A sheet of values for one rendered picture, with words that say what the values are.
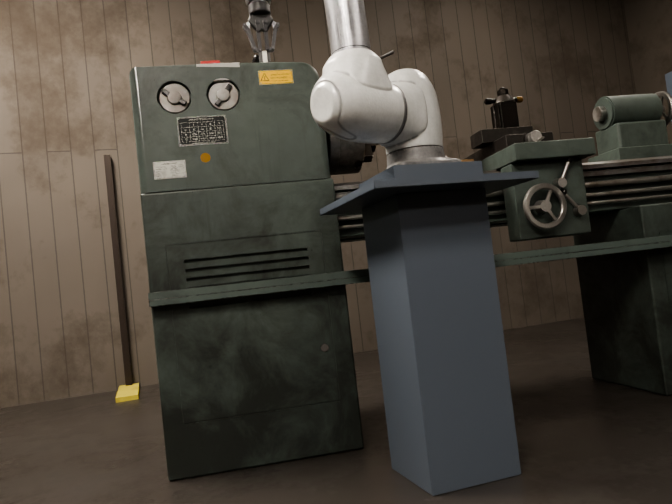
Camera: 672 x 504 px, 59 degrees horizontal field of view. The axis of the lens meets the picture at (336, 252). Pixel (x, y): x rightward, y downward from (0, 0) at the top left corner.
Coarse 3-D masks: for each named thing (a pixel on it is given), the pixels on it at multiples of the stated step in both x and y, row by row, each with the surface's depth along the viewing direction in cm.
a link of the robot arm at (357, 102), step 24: (336, 0) 145; (360, 0) 146; (336, 24) 145; (360, 24) 145; (336, 48) 145; (360, 48) 143; (336, 72) 140; (360, 72) 140; (384, 72) 145; (312, 96) 142; (336, 96) 137; (360, 96) 138; (384, 96) 143; (336, 120) 139; (360, 120) 140; (384, 120) 144
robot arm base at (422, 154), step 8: (392, 152) 156; (400, 152) 154; (408, 152) 153; (416, 152) 153; (424, 152) 153; (432, 152) 153; (440, 152) 155; (392, 160) 156; (400, 160) 154; (408, 160) 152; (416, 160) 152; (424, 160) 152; (432, 160) 153; (440, 160) 153; (448, 160) 154; (456, 160) 154
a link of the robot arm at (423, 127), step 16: (400, 80) 154; (416, 80) 154; (416, 96) 151; (432, 96) 155; (416, 112) 151; (432, 112) 154; (416, 128) 151; (432, 128) 154; (384, 144) 156; (400, 144) 154; (416, 144) 153; (432, 144) 154
